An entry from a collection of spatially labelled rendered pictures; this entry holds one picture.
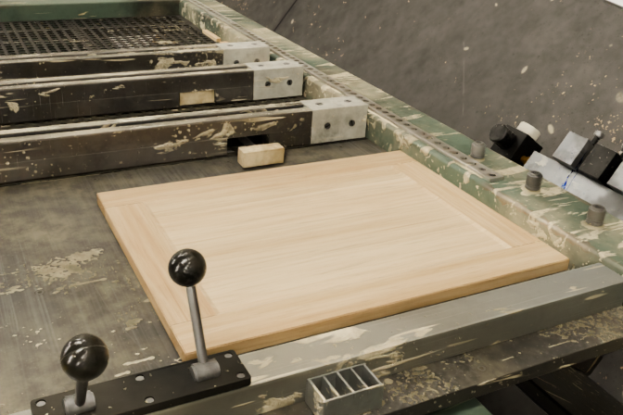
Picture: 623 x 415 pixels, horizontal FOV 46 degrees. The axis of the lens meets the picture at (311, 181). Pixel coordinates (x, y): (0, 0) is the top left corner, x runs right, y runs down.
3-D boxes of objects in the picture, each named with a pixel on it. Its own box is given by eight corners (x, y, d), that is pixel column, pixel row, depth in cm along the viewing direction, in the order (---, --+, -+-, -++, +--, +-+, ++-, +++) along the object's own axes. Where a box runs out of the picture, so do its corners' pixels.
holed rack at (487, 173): (503, 179, 121) (504, 176, 121) (489, 182, 120) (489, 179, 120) (185, -6, 254) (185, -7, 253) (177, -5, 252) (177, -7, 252)
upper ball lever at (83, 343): (104, 423, 68) (116, 363, 58) (61, 435, 66) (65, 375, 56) (95, 384, 70) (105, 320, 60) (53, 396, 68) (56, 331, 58)
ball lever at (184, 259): (231, 381, 71) (208, 244, 72) (194, 391, 70) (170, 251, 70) (219, 376, 75) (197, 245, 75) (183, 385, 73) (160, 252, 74)
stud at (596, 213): (606, 227, 107) (610, 208, 106) (593, 230, 106) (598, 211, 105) (593, 220, 109) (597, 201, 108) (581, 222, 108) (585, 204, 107)
